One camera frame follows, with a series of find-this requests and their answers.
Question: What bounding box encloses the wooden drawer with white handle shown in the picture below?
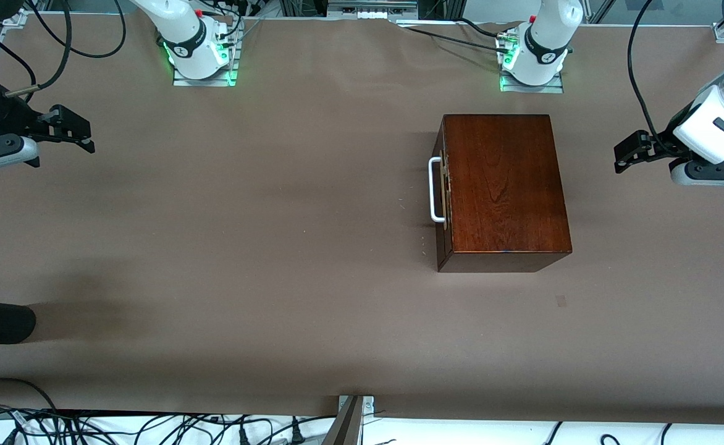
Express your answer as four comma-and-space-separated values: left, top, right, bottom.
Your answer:
429, 133, 455, 232

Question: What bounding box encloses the dark wooden drawer box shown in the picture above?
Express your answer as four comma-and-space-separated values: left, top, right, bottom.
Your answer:
434, 114, 573, 273

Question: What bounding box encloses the dark metal beam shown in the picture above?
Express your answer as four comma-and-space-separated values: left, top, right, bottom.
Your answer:
322, 396, 364, 445

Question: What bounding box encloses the thin black cable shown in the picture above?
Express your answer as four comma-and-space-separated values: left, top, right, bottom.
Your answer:
0, 19, 38, 86

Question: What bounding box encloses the looped black cable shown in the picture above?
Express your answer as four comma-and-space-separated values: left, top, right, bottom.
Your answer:
25, 0, 128, 59

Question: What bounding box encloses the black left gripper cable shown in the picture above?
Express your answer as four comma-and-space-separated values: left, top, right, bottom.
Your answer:
628, 0, 678, 156

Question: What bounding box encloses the black cable with brass plug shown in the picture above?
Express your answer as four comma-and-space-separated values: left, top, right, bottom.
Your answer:
4, 0, 72, 98

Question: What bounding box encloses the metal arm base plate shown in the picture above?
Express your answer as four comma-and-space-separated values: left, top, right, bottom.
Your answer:
172, 37, 240, 87
499, 71, 565, 94

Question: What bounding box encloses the short black base cable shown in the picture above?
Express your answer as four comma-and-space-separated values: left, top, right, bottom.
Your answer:
453, 17, 508, 41

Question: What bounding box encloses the long black base cable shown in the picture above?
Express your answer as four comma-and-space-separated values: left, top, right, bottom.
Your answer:
398, 23, 508, 56

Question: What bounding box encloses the arched black cable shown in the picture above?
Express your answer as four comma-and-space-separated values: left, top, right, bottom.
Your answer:
0, 377, 60, 413

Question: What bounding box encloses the aluminium frame rail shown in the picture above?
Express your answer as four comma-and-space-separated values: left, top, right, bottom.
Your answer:
327, 0, 419, 20

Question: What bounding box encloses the metal table bracket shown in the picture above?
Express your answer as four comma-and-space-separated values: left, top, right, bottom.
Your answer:
337, 396, 375, 427

